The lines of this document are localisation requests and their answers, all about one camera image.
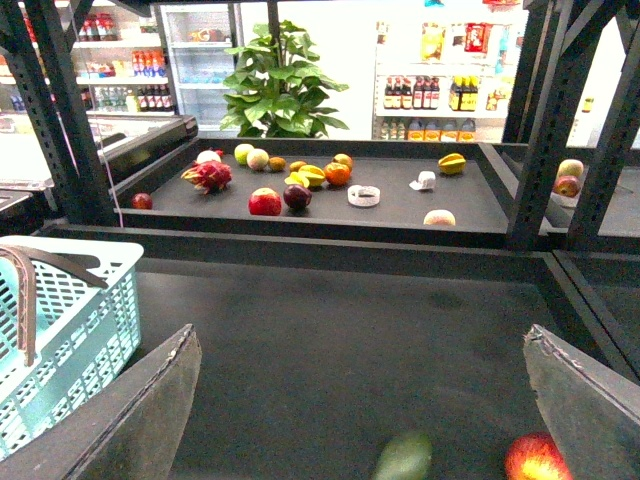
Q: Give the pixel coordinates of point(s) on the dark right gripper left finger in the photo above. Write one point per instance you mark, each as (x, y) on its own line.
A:
(130, 430)

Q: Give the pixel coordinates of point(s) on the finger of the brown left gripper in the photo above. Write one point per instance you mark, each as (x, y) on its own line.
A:
(26, 301)
(67, 266)

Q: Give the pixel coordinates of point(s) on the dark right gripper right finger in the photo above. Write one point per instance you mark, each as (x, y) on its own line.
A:
(591, 412)

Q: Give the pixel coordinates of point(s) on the light blue plastic basket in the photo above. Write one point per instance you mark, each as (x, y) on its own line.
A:
(87, 328)

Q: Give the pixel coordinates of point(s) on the red yellow apple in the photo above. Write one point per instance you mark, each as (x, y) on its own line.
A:
(535, 456)

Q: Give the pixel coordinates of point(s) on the small dark red fruit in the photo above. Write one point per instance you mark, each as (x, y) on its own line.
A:
(142, 201)

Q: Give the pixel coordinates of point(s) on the pink dragon fruit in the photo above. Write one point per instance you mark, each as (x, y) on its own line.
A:
(208, 176)

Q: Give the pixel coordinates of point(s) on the black upper shelf tray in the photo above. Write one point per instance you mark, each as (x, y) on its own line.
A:
(479, 199)

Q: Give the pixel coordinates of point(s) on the white pink fruit behind dragonfruit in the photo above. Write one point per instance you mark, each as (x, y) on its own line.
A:
(207, 156)

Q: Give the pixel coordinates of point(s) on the green avocado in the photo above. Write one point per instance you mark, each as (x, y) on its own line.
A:
(405, 456)

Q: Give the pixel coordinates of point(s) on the large red apple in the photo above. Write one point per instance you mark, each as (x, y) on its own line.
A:
(265, 202)

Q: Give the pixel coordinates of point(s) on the green apple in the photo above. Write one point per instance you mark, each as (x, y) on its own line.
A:
(241, 153)

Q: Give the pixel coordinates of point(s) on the pale green round fruit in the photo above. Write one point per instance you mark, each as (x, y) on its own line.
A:
(257, 159)

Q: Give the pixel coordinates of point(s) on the brown kiwi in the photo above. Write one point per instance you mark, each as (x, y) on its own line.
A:
(277, 164)

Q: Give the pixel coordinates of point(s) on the red apple on shelf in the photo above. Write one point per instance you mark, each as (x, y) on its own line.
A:
(568, 186)

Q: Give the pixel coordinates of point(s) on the dark purple plum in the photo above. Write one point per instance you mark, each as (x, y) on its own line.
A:
(297, 197)

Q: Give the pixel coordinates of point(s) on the small orange brown fruit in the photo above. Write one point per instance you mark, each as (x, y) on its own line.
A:
(296, 166)

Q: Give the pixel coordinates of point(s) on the yellow starfruit near orange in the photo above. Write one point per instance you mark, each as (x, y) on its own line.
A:
(309, 176)

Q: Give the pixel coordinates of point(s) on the pale peach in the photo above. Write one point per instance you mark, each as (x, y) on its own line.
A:
(441, 217)

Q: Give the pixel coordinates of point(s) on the green potted plant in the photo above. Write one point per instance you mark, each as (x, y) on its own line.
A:
(277, 90)

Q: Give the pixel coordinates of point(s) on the orange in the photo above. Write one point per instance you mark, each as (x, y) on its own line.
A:
(337, 174)

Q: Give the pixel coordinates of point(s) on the orange yellow fruit at back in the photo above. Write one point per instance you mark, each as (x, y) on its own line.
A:
(343, 159)

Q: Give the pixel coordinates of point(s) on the yellow starfruit at right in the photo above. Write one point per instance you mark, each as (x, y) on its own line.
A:
(452, 164)

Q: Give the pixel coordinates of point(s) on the white crumpled tape piece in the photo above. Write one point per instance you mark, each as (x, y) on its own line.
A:
(425, 181)

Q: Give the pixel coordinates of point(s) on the white tape roll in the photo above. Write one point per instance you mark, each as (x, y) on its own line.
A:
(363, 196)

